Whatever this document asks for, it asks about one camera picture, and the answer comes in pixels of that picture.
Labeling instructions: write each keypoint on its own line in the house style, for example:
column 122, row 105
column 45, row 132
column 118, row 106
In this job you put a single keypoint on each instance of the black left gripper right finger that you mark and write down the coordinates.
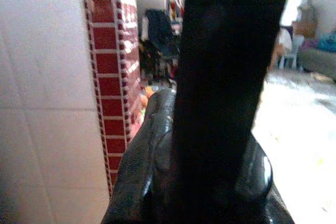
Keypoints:
column 258, row 179

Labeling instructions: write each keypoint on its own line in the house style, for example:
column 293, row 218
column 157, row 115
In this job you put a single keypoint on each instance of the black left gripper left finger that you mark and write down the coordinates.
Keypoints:
column 141, row 155

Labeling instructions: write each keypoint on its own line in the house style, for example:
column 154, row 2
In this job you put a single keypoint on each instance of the red brick tiled pillar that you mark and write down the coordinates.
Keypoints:
column 113, row 72

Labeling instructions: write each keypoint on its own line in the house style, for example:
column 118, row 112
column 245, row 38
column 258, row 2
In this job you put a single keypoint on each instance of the grey sofa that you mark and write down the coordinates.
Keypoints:
column 316, row 60

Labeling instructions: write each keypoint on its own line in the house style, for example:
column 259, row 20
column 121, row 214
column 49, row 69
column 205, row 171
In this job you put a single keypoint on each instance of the white plastic chair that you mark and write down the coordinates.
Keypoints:
column 287, row 48

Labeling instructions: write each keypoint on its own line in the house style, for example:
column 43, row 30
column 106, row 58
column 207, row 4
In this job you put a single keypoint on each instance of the teal cloth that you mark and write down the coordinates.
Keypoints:
column 326, row 41

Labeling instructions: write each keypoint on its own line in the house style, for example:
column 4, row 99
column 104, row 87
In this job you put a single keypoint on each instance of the cardboard box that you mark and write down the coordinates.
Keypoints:
column 304, row 28

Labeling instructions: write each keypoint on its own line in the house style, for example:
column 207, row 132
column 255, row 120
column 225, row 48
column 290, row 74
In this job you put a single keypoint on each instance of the colourful wall decoration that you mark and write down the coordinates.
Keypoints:
column 174, row 1

